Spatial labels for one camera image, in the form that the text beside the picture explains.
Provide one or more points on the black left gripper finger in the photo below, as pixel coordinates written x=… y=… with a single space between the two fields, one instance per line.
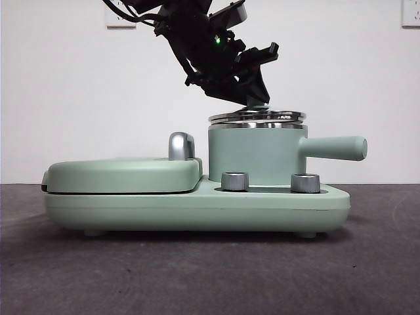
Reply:
x=229 y=93
x=254 y=82

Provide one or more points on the glass pot lid green knob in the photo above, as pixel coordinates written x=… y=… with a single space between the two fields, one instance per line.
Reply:
x=262 y=115

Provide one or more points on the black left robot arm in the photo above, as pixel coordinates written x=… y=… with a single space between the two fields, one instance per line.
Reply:
x=193 y=36

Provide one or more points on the silver control knob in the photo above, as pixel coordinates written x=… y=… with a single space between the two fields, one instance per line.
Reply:
x=306 y=183
x=235 y=181

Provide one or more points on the mint green breakfast machine base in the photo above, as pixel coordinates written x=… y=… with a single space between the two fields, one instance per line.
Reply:
x=197 y=210

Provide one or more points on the white wall socket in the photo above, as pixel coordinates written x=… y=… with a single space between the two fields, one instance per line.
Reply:
x=115 y=23
x=411 y=13

